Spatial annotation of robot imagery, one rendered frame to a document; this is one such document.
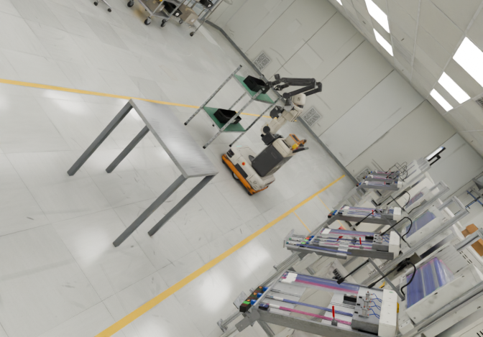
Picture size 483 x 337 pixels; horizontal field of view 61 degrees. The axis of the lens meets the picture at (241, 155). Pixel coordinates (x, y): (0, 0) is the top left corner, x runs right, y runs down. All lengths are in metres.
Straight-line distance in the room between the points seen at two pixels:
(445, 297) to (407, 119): 10.35
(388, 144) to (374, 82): 1.82
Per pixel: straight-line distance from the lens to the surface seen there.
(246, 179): 5.37
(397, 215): 5.10
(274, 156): 5.26
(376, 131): 12.38
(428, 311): 2.25
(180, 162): 2.73
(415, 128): 12.36
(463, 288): 2.21
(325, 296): 3.87
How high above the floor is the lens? 1.94
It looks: 18 degrees down
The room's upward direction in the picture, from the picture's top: 47 degrees clockwise
